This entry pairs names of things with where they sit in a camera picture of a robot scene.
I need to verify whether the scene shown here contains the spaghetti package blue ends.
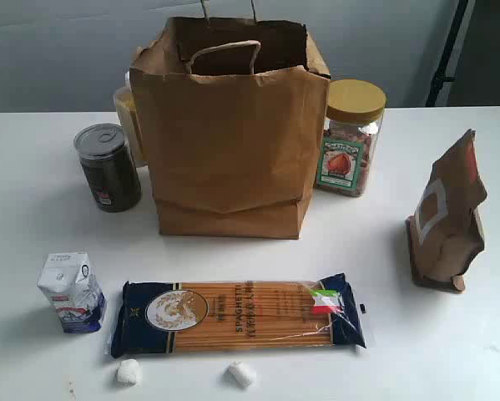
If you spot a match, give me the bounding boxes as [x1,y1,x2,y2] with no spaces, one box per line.
[109,273,366,358]

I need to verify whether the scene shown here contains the brown paper grocery bag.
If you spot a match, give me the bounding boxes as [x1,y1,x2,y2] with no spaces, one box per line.
[129,13,330,239]

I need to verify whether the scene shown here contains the yellow container behind bag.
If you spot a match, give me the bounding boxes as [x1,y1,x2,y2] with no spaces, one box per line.
[113,71,147,168]

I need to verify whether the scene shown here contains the clear nut jar yellow lid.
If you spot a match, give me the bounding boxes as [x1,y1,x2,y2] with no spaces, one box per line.
[314,79,386,197]

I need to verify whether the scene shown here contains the dark can with pull-tab lid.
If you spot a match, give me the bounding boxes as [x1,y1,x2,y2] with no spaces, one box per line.
[73,123,142,213]

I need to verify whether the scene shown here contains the right white foam piece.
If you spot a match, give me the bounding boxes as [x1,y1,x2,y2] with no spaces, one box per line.
[227,362,257,389]

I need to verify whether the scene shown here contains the white foam piece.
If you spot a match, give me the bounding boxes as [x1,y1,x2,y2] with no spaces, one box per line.
[115,359,143,386]
[227,362,257,389]

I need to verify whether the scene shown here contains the small white milk carton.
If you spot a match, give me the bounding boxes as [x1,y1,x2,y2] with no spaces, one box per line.
[37,252,106,333]

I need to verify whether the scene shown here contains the brown kraft stand-up pouch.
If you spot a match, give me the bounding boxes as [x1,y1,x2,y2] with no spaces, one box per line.
[406,129,487,293]

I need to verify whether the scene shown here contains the left white foam piece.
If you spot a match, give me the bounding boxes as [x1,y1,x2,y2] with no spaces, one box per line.
[115,359,143,386]

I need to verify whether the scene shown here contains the black stand pole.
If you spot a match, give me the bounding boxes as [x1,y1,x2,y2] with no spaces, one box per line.
[425,0,476,108]

